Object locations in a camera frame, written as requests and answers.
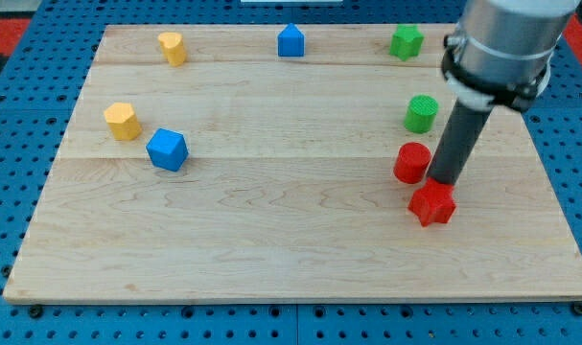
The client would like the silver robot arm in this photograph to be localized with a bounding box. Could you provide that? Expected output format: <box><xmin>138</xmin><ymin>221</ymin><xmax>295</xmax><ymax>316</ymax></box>
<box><xmin>441</xmin><ymin>0</ymin><xmax>579</xmax><ymax>112</ymax></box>

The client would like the light wooden board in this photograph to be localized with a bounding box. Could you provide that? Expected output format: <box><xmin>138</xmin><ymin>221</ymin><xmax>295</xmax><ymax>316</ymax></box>
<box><xmin>4</xmin><ymin>24</ymin><xmax>582</xmax><ymax>305</ymax></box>

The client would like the red cylinder block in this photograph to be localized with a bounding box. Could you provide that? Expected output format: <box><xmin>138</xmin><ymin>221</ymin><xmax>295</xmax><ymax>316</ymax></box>
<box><xmin>393</xmin><ymin>142</ymin><xmax>431</xmax><ymax>184</ymax></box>

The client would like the blue cube block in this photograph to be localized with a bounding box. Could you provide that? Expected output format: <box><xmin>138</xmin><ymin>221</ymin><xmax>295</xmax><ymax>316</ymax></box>
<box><xmin>146</xmin><ymin>128</ymin><xmax>190</xmax><ymax>172</ymax></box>

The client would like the blue pentagon house block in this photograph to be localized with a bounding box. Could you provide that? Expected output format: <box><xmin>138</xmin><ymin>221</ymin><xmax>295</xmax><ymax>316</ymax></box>
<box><xmin>277</xmin><ymin>23</ymin><xmax>305</xmax><ymax>58</ymax></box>

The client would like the green cylinder block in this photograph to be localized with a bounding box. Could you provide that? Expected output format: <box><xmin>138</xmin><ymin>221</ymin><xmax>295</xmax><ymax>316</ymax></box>
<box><xmin>404</xmin><ymin>95</ymin><xmax>439</xmax><ymax>133</ymax></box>

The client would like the red star block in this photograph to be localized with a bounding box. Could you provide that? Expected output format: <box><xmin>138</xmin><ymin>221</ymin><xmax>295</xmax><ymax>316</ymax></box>
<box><xmin>407</xmin><ymin>177</ymin><xmax>456</xmax><ymax>227</ymax></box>

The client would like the yellow heart block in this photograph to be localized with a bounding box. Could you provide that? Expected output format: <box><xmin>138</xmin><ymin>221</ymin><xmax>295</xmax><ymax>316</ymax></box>
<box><xmin>157</xmin><ymin>32</ymin><xmax>187</xmax><ymax>67</ymax></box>

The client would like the green star block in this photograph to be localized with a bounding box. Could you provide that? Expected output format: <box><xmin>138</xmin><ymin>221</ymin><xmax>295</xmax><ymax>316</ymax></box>
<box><xmin>389</xmin><ymin>24</ymin><xmax>424</xmax><ymax>61</ymax></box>

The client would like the yellow hexagon block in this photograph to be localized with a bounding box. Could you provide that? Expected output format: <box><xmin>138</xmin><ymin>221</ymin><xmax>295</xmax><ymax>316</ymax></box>
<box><xmin>104</xmin><ymin>103</ymin><xmax>142</xmax><ymax>141</ymax></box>

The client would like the dark grey pointer rod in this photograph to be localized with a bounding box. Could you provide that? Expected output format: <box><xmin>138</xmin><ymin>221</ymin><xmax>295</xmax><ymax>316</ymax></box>
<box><xmin>427</xmin><ymin>101</ymin><xmax>492</xmax><ymax>185</ymax></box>

